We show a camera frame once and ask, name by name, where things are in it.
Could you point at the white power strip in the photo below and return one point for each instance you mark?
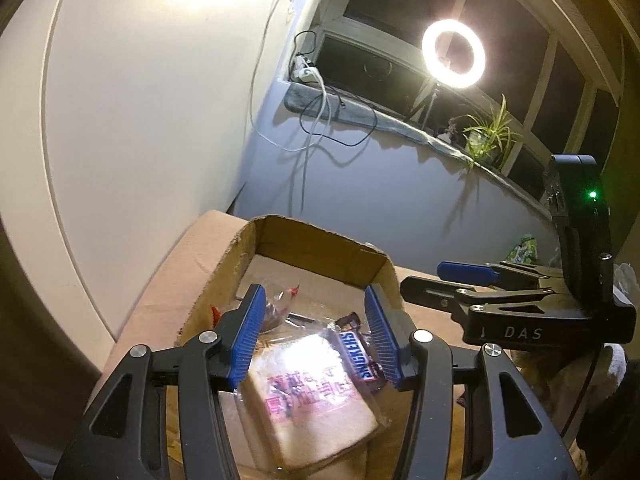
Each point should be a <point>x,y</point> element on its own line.
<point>305,72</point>

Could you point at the clear wrapped dark candy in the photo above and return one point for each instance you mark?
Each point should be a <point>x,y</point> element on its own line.
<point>280,310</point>

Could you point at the dark cloth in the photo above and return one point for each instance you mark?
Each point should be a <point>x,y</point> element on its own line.
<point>615,435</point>

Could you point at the brown chocolate bar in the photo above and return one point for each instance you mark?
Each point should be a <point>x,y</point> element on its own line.
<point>357,355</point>

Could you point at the clear bread packet pink print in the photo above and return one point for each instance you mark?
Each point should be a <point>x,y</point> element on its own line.
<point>310,410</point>

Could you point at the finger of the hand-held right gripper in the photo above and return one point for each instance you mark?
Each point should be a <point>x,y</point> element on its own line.
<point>467,272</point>
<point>435,294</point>

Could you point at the green patterned snack packet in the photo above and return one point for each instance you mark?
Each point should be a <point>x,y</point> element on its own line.
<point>522,250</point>

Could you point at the window with white frame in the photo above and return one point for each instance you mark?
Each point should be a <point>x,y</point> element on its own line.
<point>350,20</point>

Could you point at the red candy wrapper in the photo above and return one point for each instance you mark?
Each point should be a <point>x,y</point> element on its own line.
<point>215,315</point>

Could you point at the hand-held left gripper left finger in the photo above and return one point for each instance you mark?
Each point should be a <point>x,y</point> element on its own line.
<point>245,341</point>

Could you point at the potted spider plant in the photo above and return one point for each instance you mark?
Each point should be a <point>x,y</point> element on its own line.
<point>487,135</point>

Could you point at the cardboard box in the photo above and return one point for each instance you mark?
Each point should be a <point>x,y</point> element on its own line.
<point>310,245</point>

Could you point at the grey stone window sill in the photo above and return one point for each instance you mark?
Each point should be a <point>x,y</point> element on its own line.
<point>360,112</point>

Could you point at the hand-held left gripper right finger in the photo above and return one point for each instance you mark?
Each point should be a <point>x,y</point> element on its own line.
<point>382,341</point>

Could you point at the brown suede table cover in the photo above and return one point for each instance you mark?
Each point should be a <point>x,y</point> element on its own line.
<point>190,250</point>

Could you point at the white cloth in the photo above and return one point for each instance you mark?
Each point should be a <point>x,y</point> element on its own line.
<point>615,362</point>

